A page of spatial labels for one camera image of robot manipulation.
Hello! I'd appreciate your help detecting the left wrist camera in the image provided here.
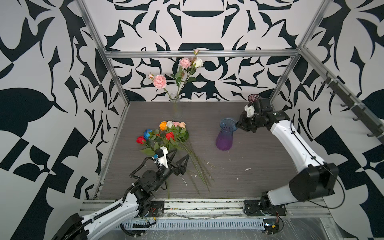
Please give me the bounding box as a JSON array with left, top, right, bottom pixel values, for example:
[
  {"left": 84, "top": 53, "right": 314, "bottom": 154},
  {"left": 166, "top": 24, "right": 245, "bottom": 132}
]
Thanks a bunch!
[{"left": 153, "top": 147, "right": 169, "bottom": 169}]

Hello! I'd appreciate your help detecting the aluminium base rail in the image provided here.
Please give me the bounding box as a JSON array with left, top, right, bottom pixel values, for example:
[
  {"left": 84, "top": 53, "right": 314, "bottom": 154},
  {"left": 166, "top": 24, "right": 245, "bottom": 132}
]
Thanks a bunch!
[{"left": 79, "top": 199, "right": 330, "bottom": 217}]

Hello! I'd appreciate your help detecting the pink carnation stem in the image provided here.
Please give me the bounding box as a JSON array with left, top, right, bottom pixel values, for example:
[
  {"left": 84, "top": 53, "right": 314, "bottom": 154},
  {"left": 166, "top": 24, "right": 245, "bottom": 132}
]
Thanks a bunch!
[
  {"left": 148, "top": 74, "right": 172, "bottom": 100},
  {"left": 175, "top": 49, "right": 200, "bottom": 97}
]

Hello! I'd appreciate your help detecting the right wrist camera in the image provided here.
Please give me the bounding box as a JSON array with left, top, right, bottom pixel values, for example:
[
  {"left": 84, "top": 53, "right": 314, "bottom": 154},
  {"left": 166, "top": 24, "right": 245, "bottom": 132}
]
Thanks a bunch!
[{"left": 244, "top": 103, "right": 255, "bottom": 118}]

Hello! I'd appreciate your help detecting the orange artificial rose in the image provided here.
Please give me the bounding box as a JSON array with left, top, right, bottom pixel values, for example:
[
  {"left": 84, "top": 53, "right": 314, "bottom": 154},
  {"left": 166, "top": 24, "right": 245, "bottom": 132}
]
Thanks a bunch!
[{"left": 159, "top": 121, "right": 168, "bottom": 132}]

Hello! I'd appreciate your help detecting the small red artificial rose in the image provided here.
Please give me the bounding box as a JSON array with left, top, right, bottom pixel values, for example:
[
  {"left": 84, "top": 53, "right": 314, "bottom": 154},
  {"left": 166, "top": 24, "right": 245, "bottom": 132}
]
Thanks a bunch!
[{"left": 164, "top": 131, "right": 211, "bottom": 193}]

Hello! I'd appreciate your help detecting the smoky pink glass vase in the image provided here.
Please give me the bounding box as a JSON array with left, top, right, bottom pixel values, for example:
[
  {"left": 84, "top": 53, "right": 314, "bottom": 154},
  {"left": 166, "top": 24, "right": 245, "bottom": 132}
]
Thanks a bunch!
[{"left": 248, "top": 94, "right": 262, "bottom": 104}]

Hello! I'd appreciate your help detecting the blue artificial rose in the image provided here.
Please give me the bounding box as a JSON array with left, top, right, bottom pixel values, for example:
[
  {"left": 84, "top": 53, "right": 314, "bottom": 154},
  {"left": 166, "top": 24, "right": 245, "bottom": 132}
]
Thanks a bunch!
[{"left": 143, "top": 129, "right": 153, "bottom": 141}]

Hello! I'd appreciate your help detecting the peach artificial rose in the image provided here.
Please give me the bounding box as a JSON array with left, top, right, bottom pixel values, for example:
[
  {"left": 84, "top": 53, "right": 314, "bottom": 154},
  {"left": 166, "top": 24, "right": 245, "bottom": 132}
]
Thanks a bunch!
[{"left": 179, "top": 122, "right": 186, "bottom": 129}]

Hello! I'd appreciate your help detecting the purple blue glass vase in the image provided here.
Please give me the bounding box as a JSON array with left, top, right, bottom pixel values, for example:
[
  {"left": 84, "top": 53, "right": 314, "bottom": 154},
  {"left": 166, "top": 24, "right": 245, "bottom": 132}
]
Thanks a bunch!
[{"left": 216, "top": 118, "right": 238, "bottom": 151}]

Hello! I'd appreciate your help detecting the white slotted cable duct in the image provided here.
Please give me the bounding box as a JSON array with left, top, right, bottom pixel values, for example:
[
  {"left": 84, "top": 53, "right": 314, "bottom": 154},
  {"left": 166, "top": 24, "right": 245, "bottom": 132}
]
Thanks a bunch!
[{"left": 123, "top": 219, "right": 265, "bottom": 231}]

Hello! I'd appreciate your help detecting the clear ribbed glass vase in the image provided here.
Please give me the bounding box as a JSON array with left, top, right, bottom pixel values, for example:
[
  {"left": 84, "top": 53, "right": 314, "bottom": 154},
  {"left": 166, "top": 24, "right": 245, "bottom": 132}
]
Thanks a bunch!
[{"left": 170, "top": 93, "right": 183, "bottom": 121}]

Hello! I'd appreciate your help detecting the grey wall hook rail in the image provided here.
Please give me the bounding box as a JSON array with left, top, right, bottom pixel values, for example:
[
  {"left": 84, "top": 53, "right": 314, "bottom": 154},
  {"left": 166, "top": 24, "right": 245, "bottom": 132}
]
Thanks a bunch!
[{"left": 322, "top": 71, "right": 384, "bottom": 145}]

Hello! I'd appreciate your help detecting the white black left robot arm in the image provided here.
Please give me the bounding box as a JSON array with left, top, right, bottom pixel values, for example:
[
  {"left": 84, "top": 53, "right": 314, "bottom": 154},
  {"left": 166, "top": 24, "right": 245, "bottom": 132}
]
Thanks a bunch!
[{"left": 53, "top": 147, "right": 190, "bottom": 240}]

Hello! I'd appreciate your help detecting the aluminium frame crossbar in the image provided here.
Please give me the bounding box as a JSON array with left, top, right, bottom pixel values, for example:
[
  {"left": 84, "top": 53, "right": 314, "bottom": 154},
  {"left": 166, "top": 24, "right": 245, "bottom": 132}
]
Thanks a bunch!
[{"left": 105, "top": 50, "right": 298, "bottom": 59}]

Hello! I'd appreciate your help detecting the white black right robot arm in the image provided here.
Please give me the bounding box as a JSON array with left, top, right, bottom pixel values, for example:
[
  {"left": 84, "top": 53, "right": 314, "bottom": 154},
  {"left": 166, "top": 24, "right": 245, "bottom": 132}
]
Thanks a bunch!
[{"left": 236, "top": 94, "right": 340, "bottom": 216}]

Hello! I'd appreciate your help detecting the cream artificial rose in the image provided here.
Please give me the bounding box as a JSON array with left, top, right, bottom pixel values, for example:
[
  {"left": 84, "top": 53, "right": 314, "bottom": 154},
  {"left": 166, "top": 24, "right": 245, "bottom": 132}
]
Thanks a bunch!
[{"left": 167, "top": 121, "right": 174, "bottom": 129}]

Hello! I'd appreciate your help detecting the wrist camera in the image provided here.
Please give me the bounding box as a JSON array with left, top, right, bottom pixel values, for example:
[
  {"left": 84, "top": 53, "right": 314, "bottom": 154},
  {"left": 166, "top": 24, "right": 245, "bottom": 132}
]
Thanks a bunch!
[
  {"left": 244, "top": 103, "right": 255, "bottom": 118},
  {"left": 153, "top": 147, "right": 169, "bottom": 169}
]

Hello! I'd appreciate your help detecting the white artificial rose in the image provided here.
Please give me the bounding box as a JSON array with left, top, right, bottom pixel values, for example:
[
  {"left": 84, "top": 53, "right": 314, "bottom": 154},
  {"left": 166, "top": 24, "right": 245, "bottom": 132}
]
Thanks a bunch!
[{"left": 176, "top": 56, "right": 204, "bottom": 95}]

